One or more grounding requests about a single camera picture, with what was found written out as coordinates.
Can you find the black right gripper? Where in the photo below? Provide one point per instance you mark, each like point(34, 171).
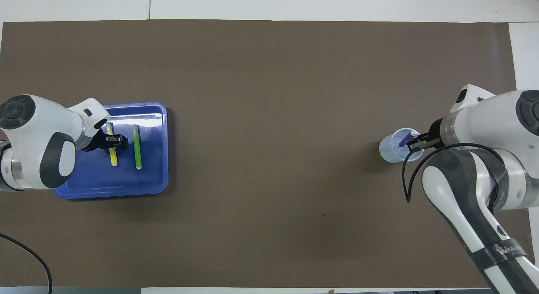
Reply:
point(437, 134)

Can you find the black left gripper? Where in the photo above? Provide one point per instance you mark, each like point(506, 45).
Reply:
point(96, 142)

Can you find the green marker pen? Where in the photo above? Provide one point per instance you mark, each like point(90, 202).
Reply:
point(137, 148)

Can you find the yellow marker pen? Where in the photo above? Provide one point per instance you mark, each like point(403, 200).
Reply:
point(113, 157)

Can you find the purple marker pen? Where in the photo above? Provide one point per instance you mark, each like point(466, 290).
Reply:
point(405, 140)

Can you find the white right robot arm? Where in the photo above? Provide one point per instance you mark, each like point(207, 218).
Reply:
point(497, 117)

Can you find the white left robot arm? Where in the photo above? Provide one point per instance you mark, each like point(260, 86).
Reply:
point(38, 129)

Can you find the clear plastic cup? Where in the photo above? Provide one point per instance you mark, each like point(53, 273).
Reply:
point(387, 153)

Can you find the blue plastic tray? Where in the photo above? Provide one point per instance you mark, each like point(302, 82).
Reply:
point(147, 180)

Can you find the brown table mat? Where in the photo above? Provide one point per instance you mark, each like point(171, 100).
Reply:
point(269, 96)

